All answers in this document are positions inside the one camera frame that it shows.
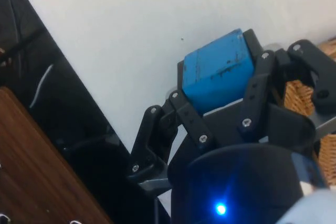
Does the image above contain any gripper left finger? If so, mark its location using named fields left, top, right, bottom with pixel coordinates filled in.
left=128, top=60, right=219, bottom=182

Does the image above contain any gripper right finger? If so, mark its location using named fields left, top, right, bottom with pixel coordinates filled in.
left=237, top=28, right=336, bottom=136

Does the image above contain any blue cube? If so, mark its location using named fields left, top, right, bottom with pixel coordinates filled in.
left=182, top=27, right=256, bottom=115

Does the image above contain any wicker basket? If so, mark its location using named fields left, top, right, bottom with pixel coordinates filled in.
left=284, top=39, right=336, bottom=186

